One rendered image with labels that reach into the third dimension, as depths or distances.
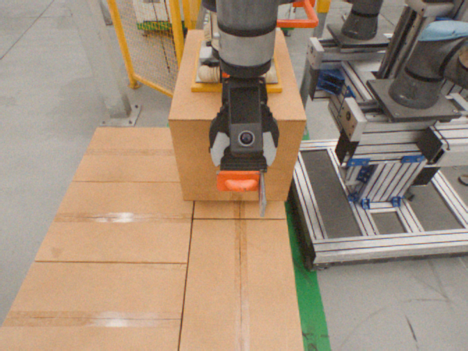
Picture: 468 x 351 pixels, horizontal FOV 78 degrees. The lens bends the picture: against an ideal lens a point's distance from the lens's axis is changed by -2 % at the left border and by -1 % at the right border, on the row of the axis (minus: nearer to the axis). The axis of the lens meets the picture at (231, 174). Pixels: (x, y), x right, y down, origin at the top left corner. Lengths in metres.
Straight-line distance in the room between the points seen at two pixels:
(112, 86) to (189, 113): 1.74
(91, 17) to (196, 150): 1.59
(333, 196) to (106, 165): 1.27
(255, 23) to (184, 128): 0.55
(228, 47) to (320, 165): 1.65
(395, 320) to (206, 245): 1.09
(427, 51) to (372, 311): 1.27
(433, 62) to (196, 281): 1.03
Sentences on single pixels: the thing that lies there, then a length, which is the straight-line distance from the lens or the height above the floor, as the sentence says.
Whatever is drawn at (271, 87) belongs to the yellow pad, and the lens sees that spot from 0.96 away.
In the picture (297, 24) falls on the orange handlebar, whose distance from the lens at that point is 1.10.
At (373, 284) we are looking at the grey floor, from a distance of 1.88.
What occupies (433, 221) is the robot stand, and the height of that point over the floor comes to 0.21.
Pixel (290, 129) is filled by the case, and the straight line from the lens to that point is 0.89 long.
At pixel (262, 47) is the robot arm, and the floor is 1.43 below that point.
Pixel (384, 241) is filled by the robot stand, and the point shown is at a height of 0.23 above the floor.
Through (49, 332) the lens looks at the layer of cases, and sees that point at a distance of 1.24.
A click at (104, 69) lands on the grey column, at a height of 0.48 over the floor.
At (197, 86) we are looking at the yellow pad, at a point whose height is 1.10.
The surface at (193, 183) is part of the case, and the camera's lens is 1.06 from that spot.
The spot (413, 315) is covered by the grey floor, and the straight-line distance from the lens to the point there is 1.91.
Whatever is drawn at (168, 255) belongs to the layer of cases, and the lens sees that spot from 1.20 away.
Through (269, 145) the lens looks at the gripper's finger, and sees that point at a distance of 0.50.
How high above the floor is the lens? 1.60
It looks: 49 degrees down
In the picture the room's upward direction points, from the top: straight up
